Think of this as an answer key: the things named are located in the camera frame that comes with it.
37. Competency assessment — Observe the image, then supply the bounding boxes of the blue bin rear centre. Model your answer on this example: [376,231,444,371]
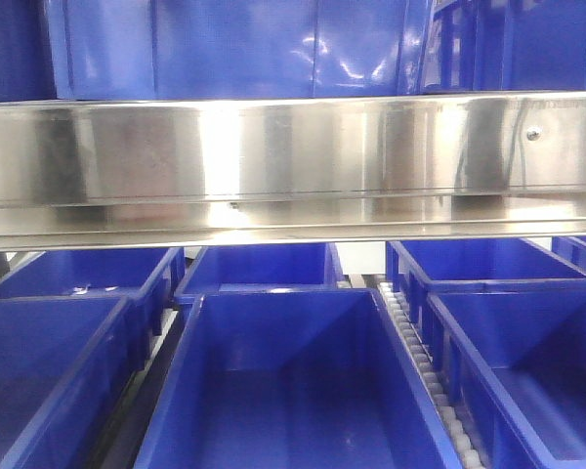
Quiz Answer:
[174,242,345,304]

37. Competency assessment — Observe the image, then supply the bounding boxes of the blue bin lower centre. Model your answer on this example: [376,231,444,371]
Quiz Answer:
[136,289,460,468]

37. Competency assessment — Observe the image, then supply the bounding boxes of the blue bin lower left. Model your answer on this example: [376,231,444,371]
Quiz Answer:
[0,298,133,468]

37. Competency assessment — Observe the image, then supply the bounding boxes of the large blue bin left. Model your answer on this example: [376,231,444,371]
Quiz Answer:
[44,1,431,100]

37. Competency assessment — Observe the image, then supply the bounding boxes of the blue bin upper right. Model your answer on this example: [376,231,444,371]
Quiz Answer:
[419,0,586,93]

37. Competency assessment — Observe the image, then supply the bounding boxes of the blue bin lower right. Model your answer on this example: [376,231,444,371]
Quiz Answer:
[428,290,586,468]

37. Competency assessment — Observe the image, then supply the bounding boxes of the blue bin rear left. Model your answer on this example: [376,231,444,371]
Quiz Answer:
[0,247,186,335]

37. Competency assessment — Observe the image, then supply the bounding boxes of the lower white roller track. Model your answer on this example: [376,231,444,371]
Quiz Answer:
[377,276,484,468]

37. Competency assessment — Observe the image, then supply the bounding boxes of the blue bin rear right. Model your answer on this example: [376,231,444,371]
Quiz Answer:
[386,238,586,326]

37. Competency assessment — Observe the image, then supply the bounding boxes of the stainless steel shelf front rail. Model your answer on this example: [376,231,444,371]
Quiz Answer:
[0,92,586,251]

